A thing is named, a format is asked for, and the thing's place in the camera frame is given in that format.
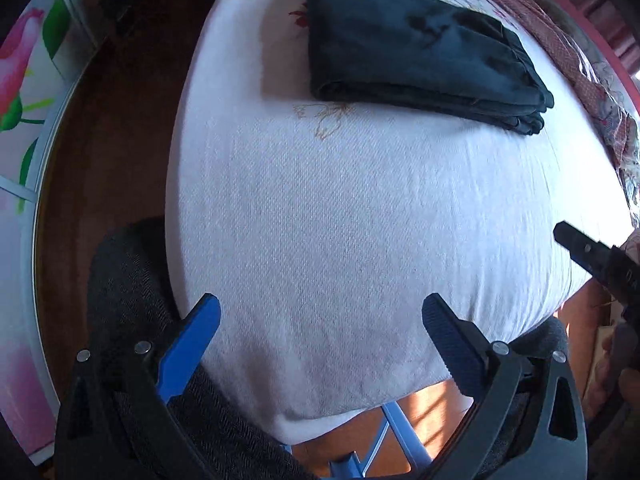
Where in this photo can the white floral bed sheet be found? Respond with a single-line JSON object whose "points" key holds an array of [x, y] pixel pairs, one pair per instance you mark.
{"points": [[325, 235]]}

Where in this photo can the blue metal frame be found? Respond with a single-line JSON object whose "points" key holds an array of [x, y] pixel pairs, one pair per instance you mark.
{"points": [[395, 430]]}

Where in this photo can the dark navy pants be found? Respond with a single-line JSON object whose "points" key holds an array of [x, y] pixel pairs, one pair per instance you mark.
{"points": [[400, 50]]}

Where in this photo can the wooden headboard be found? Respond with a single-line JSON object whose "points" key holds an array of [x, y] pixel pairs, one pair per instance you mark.
{"points": [[567, 12]]}

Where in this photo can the person's grey trousers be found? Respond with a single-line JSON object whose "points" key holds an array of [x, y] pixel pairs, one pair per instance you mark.
{"points": [[130, 285]]}

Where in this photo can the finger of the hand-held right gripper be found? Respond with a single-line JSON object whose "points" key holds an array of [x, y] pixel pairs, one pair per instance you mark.
{"points": [[575, 245]]}

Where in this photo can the reddish patterned quilt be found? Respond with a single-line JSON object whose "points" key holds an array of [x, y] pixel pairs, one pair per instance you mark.
{"points": [[600, 90]]}

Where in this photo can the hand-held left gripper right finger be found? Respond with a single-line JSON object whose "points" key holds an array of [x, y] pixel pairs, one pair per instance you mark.
{"points": [[450, 340]]}

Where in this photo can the floral wardrobe door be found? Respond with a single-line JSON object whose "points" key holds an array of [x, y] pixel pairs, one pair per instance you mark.
{"points": [[20, 60]]}

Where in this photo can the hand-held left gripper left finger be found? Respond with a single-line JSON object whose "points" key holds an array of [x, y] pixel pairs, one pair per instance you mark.
{"points": [[192, 330]]}

